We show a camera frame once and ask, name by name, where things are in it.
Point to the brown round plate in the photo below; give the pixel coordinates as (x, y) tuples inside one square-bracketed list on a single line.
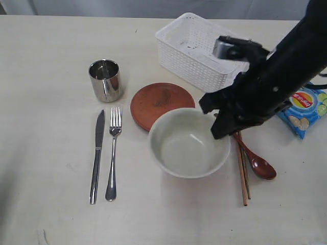
[(154, 100)]

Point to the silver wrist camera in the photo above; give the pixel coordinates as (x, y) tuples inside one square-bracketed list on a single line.
[(235, 49)]

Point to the silver table knife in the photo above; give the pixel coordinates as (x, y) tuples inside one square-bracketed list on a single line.
[(99, 133)]

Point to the white speckled ceramic bowl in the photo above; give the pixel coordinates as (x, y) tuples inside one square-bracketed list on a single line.
[(182, 145)]

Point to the blue chips snack bag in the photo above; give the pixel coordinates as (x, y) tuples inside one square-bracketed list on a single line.
[(307, 107)]

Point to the wooden chopstick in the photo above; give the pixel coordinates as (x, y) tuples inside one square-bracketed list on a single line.
[(241, 171), (244, 163)]

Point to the white plastic perforated basket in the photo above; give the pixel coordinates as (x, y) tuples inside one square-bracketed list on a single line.
[(185, 48)]

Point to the brown wooden spoon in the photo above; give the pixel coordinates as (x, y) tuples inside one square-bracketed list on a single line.
[(258, 164)]

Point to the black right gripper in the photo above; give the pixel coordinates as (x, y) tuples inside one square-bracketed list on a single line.
[(256, 95)]

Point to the shiny steel cup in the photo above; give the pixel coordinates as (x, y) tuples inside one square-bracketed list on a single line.
[(105, 78)]

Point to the silver metal fork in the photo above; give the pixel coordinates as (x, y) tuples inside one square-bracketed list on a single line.
[(115, 130)]

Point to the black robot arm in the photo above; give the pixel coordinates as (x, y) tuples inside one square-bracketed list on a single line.
[(309, 36)]

